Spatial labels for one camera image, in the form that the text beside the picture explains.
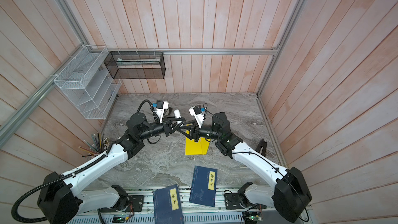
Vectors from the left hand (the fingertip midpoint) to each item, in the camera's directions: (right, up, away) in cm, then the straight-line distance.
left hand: (184, 123), depth 67 cm
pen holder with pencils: (-47, -13, +15) cm, 52 cm away
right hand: (-2, -3, +1) cm, 3 cm away
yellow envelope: (+3, -18, +26) cm, 31 cm away
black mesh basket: (-37, +37, +38) cm, 64 cm away
